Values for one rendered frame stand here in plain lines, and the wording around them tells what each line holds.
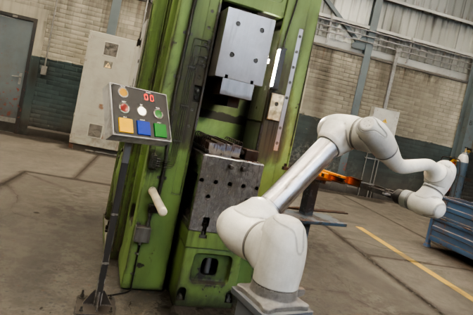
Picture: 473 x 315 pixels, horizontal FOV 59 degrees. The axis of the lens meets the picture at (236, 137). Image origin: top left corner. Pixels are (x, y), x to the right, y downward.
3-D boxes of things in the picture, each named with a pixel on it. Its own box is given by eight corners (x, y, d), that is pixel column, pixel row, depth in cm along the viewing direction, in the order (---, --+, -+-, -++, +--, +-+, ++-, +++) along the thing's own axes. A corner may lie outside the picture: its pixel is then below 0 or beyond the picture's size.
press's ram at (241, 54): (274, 89, 253) (288, 24, 251) (214, 75, 240) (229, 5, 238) (251, 89, 293) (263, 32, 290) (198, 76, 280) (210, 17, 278)
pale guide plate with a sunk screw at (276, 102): (279, 121, 269) (284, 95, 268) (266, 119, 266) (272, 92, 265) (278, 121, 271) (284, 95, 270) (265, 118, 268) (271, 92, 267)
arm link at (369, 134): (405, 138, 167) (375, 132, 178) (387, 110, 157) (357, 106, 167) (389, 164, 164) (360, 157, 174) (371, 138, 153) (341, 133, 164)
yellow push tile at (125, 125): (133, 132, 206) (132, 119, 208) (120, 131, 201) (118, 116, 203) (132, 134, 207) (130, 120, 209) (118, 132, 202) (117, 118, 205)
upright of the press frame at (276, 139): (260, 297, 282) (335, -44, 270) (224, 295, 274) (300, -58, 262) (240, 271, 324) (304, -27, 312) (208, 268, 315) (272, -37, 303)
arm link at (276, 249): (274, 295, 127) (289, 226, 126) (237, 271, 141) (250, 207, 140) (309, 290, 137) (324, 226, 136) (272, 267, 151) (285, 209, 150)
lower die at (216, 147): (238, 159, 251) (241, 145, 250) (207, 153, 244) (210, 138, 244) (219, 149, 291) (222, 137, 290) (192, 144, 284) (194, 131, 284)
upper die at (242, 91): (250, 100, 249) (254, 84, 249) (219, 93, 243) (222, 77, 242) (230, 98, 289) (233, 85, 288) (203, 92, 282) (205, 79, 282)
